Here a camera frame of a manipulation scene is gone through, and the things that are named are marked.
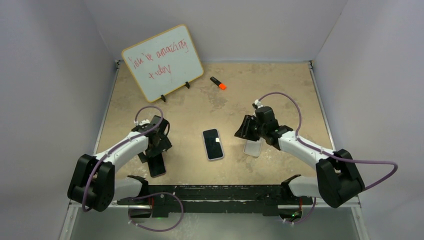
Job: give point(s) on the orange and black marker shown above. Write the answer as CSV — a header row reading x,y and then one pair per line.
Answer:
x,y
218,83

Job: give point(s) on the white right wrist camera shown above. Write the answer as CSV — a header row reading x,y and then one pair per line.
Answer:
x,y
257,105

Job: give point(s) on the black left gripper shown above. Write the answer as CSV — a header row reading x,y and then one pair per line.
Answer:
x,y
163,145

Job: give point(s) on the clear white phone case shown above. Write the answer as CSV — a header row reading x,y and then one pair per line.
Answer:
x,y
253,148

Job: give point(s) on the lavender phone case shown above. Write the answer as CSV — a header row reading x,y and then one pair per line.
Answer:
x,y
213,144

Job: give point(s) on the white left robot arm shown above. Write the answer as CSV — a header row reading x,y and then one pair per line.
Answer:
x,y
94,182

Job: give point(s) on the purple-edged black phone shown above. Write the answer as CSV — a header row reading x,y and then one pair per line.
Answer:
x,y
156,166

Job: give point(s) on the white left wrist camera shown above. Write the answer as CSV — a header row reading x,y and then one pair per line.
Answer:
x,y
143,122

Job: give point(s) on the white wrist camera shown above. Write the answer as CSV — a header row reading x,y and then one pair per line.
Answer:
x,y
143,122
257,105

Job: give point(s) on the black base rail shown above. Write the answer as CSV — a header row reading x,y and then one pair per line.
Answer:
x,y
267,200

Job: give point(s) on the whiteboard with red writing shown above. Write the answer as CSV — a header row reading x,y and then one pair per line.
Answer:
x,y
163,63

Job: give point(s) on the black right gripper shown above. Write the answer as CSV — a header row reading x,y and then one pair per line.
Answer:
x,y
244,131

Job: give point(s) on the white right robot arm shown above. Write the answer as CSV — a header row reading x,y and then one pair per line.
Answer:
x,y
337,178

